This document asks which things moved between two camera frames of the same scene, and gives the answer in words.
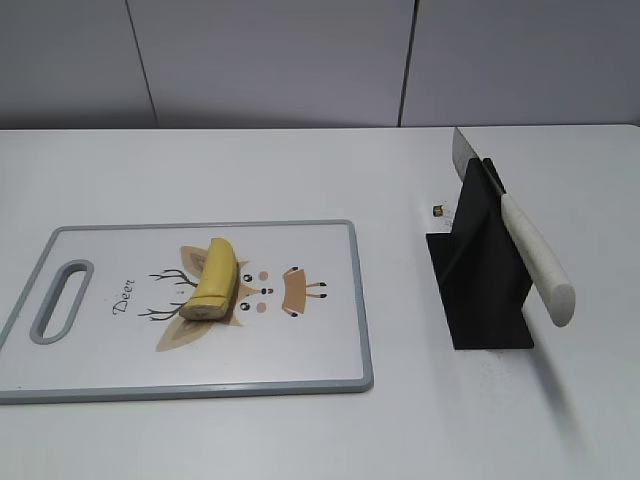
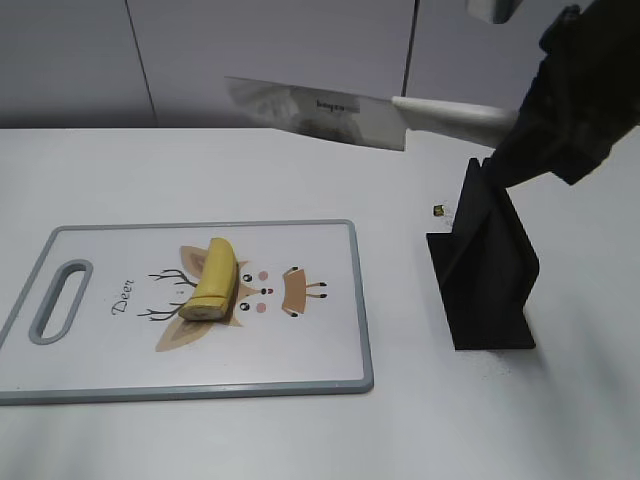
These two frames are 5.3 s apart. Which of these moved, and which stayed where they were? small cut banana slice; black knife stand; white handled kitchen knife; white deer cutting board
Moved: white handled kitchen knife
Stayed: white deer cutting board; black knife stand; small cut banana slice
